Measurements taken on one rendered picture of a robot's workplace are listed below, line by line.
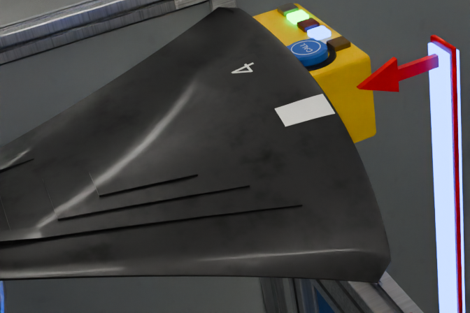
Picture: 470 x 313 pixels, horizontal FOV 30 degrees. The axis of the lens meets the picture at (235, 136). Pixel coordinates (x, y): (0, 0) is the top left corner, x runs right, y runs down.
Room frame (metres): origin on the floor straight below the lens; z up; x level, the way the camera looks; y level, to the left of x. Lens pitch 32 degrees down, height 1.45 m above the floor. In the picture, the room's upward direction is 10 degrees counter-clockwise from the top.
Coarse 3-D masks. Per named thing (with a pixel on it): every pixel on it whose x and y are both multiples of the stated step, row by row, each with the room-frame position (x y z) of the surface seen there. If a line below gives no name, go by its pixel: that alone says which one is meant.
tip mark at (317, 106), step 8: (312, 96) 0.46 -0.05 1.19; (320, 96) 0.46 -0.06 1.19; (288, 104) 0.45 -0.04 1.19; (296, 104) 0.45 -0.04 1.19; (304, 104) 0.45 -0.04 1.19; (312, 104) 0.45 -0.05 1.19; (320, 104) 0.45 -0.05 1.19; (328, 104) 0.45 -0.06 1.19; (280, 112) 0.45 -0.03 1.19; (288, 112) 0.45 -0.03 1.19; (296, 112) 0.45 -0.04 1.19; (304, 112) 0.45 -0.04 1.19; (312, 112) 0.45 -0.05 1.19; (320, 112) 0.45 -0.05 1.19; (328, 112) 0.45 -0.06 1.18; (288, 120) 0.44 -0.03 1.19; (296, 120) 0.44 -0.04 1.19; (304, 120) 0.44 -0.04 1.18
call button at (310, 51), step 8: (304, 40) 0.75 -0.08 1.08; (312, 40) 0.75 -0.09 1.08; (288, 48) 0.74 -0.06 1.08; (296, 48) 0.74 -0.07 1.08; (304, 48) 0.73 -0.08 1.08; (312, 48) 0.73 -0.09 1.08; (320, 48) 0.73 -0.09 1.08; (296, 56) 0.72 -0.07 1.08; (304, 56) 0.72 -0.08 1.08; (312, 56) 0.72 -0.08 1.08; (320, 56) 0.72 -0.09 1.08; (304, 64) 0.72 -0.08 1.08; (312, 64) 0.72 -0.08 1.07
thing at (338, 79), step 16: (256, 16) 0.85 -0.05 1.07; (272, 16) 0.84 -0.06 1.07; (272, 32) 0.80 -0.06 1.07; (288, 32) 0.80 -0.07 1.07; (304, 32) 0.79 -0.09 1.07; (336, 32) 0.78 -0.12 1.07; (352, 48) 0.74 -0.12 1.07; (320, 64) 0.71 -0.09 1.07; (336, 64) 0.71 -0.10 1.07; (352, 64) 0.71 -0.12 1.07; (368, 64) 0.72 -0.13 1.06; (320, 80) 0.70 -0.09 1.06; (336, 80) 0.71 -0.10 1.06; (352, 80) 0.71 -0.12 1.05; (336, 96) 0.71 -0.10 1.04; (352, 96) 0.71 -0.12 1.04; (368, 96) 0.72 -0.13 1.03; (352, 112) 0.71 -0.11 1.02; (368, 112) 0.71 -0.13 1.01; (352, 128) 0.71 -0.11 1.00; (368, 128) 0.71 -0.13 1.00
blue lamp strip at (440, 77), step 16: (432, 48) 0.50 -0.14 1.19; (448, 64) 0.48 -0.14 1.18; (432, 80) 0.50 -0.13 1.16; (448, 80) 0.48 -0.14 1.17; (432, 96) 0.50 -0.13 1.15; (448, 96) 0.48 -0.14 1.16; (432, 112) 0.50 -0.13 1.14; (448, 112) 0.48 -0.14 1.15; (432, 128) 0.50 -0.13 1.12; (448, 128) 0.48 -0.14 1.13; (432, 144) 0.50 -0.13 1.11; (448, 144) 0.48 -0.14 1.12; (448, 160) 0.48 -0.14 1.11; (448, 176) 0.48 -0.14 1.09; (448, 192) 0.48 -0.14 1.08; (448, 208) 0.48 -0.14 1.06; (448, 224) 0.49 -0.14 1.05; (448, 240) 0.49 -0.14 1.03; (448, 256) 0.49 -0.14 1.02; (448, 272) 0.49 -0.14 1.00; (448, 288) 0.49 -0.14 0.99; (448, 304) 0.49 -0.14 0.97
